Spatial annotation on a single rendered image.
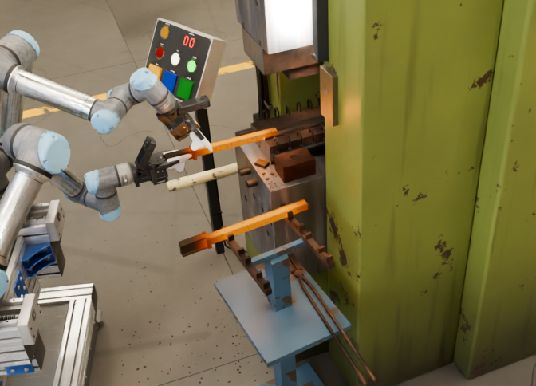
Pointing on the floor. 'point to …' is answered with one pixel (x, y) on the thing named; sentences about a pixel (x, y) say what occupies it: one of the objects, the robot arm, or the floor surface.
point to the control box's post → (210, 181)
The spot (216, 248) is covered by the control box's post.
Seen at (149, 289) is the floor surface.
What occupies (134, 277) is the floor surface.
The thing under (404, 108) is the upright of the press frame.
